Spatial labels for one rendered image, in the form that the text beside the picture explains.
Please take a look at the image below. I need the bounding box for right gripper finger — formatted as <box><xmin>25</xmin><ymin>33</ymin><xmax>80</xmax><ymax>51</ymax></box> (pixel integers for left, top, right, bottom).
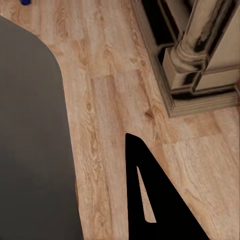
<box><xmin>125</xmin><ymin>133</ymin><xmax>210</xmax><ymax>240</ymax></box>

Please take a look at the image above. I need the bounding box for trash can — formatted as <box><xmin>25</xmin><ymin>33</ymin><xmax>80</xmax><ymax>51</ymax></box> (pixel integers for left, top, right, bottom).
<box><xmin>0</xmin><ymin>15</ymin><xmax>85</xmax><ymax>240</ymax></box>

